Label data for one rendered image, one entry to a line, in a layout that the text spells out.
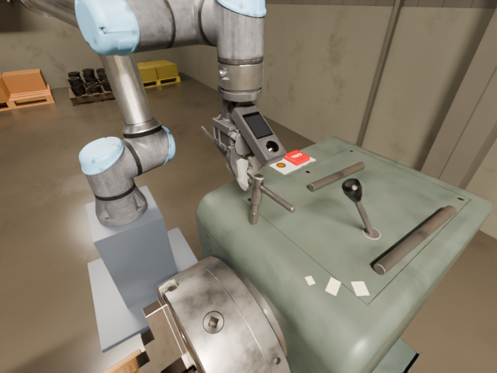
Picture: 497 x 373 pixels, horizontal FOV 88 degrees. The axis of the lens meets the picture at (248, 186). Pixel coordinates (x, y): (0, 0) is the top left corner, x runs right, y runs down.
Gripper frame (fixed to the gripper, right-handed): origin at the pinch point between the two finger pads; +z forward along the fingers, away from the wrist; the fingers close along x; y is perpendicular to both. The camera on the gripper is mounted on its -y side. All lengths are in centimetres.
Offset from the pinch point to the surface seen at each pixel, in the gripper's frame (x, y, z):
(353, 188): -8.0, -18.7, -6.9
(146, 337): 28.6, -7.3, 17.0
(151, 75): -175, 595, 108
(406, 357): -46, -39, 79
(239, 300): 13.7, -15.3, 9.4
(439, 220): -29.0, -28.4, 5.2
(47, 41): -12, 718, 40
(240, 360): 18.1, -21.8, 12.4
